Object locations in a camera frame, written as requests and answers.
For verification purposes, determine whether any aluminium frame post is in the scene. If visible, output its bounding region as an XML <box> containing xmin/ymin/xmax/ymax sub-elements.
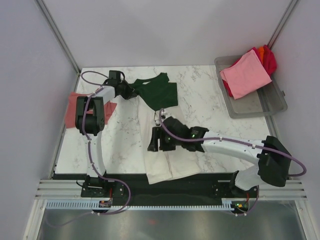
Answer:
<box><xmin>267</xmin><ymin>0</ymin><xmax>301</xmax><ymax>50</ymax></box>
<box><xmin>34</xmin><ymin>0</ymin><xmax>81</xmax><ymax>76</ymax></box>

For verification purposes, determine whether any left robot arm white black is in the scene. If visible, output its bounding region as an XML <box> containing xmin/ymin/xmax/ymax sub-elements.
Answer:
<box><xmin>75</xmin><ymin>70</ymin><xmax>137</xmax><ymax>199</ymax></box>

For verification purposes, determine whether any pink t-shirt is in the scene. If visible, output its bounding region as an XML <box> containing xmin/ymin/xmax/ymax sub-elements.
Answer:
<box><xmin>219</xmin><ymin>49</ymin><xmax>273</xmax><ymax>101</ymax></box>

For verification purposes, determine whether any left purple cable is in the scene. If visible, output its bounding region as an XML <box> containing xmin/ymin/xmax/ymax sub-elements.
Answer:
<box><xmin>80</xmin><ymin>71</ymin><xmax>133</xmax><ymax>228</ymax></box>

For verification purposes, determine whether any clear grey plastic bin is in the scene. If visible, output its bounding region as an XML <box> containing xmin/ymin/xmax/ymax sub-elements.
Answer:
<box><xmin>214</xmin><ymin>55</ymin><xmax>288</xmax><ymax>119</ymax></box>

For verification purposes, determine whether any white and green t-shirt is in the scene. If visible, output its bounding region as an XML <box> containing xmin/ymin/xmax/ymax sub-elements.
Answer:
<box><xmin>129</xmin><ymin>72</ymin><xmax>202</xmax><ymax>185</ymax></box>

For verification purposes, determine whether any aluminium extrusion rail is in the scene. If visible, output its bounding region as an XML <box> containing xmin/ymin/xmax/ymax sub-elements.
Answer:
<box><xmin>35</xmin><ymin>179</ymin><xmax>82</xmax><ymax>200</ymax></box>

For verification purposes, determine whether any folded salmon red t-shirt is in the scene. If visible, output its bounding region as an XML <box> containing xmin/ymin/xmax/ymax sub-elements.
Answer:
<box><xmin>64</xmin><ymin>92</ymin><xmax>117</xmax><ymax>129</ymax></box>

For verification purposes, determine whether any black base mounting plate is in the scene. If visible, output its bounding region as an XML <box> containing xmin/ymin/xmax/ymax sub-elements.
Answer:
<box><xmin>51</xmin><ymin>171</ymin><xmax>292</xmax><ymax>207</ymax></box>

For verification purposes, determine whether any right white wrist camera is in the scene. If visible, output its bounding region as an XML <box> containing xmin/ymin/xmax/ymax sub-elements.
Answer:
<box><xmin>153</xmin><ymin>111</ymin><xmax>166</xmax><ymax>127</ymax></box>

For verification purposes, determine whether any left aluminium frame post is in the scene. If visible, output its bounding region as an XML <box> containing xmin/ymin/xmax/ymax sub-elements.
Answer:
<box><xmin>34</xmin><ymin>0</ymin><xmax>81</xmax><ymax>76</ymax></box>

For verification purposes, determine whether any white slotted cable duct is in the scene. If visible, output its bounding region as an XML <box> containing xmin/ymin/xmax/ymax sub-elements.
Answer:
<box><xmin>45</xmin><ymin>195</ymin><xmax>244</xmax><ymax>211</ymax></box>

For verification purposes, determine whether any orange t-shirt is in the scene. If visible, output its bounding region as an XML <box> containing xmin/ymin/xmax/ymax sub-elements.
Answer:
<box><xmin>258</xmin><ymin>46</ymin><xmax>265</xmax><ymax>60</ymax></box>

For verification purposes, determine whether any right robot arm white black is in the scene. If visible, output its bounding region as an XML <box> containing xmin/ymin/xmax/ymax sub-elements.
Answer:
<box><xmin>147</xmin><ymin>116</ymin><xmax>291</xmax><ymax>197</ymax></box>

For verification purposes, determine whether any right aluminium frame post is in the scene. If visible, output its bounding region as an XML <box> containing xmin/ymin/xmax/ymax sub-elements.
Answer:
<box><xmin>267</xmin><ymin>0</ymin><xmax>301</xmax><ymax>50</ymax></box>

